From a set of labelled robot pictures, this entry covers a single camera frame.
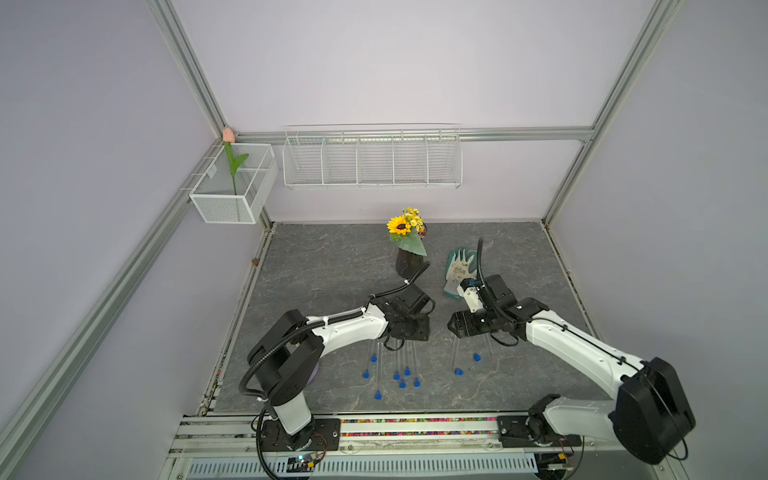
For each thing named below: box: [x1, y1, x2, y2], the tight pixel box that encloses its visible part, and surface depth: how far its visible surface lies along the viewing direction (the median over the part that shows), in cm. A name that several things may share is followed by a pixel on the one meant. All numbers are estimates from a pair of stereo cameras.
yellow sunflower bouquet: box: [386, 207, 427, 256], surface depth 88 cm
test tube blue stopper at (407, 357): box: [403, 345, 413, 377], surface depth 86 cm
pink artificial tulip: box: [222, 127, 249, 195], surface depth 92 cm
